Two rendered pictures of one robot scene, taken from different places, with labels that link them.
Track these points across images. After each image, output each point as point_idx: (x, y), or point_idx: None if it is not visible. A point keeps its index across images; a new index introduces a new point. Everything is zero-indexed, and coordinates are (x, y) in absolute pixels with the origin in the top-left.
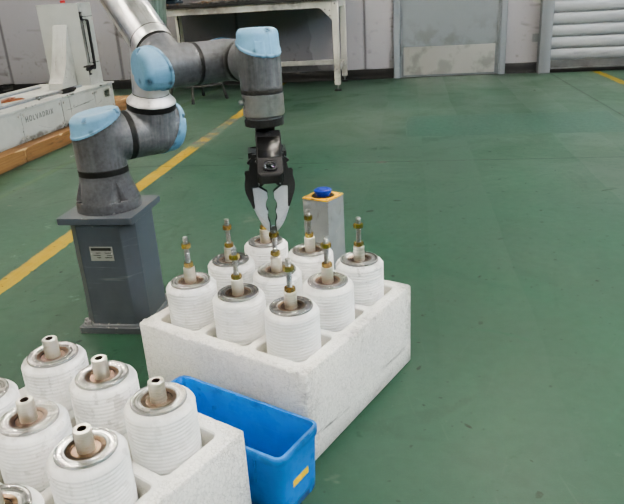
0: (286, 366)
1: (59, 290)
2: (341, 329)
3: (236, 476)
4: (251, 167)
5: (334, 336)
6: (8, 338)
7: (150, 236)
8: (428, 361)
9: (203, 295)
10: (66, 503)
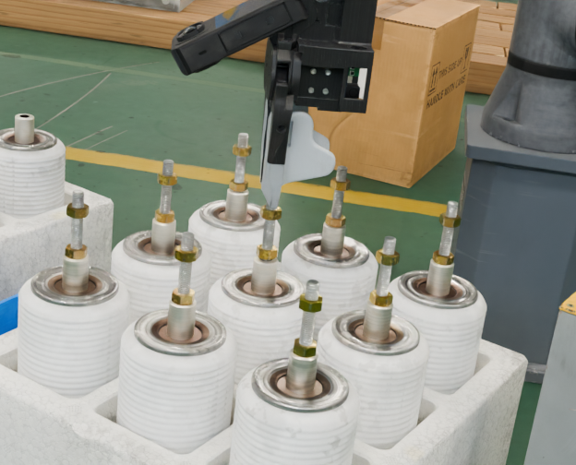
0: None
1: None
2: (119, 423)
3: None
4: (266, 49)
5: (75, 401)
6: (413, 253)
7: (548, 222)
8: None
9: (196, 235)
10: None
